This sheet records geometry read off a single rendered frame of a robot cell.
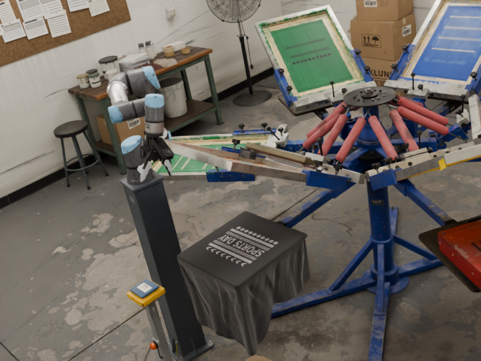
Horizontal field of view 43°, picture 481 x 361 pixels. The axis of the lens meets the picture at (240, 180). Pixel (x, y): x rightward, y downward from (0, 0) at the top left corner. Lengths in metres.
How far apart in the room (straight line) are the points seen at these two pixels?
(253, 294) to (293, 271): 0.28
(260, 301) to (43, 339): 1.99
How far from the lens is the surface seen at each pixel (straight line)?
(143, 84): 2.92
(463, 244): 2.57
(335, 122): 3.53
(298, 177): 2.71
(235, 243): 3.00
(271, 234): 3.02
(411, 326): 3.84
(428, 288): 4.12
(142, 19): 7.01
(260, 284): 2.84
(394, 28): 6.85
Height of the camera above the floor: 2.57
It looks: 27 degrees down
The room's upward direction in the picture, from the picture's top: 11 degrees counter-clockwise
